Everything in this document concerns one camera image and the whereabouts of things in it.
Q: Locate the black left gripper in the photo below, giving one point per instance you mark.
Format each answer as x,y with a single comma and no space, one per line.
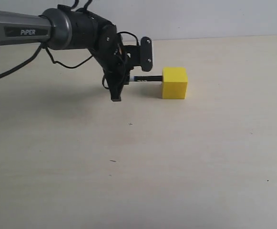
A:
109,51

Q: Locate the black and white marker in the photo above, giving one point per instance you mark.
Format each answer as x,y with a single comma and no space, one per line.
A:
151,78

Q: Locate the yellow cube block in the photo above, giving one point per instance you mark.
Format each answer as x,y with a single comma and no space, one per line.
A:
174,83

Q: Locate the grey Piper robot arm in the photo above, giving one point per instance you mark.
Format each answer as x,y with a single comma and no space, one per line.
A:
64,28

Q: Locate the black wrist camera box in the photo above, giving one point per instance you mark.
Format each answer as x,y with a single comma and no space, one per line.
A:
146,54

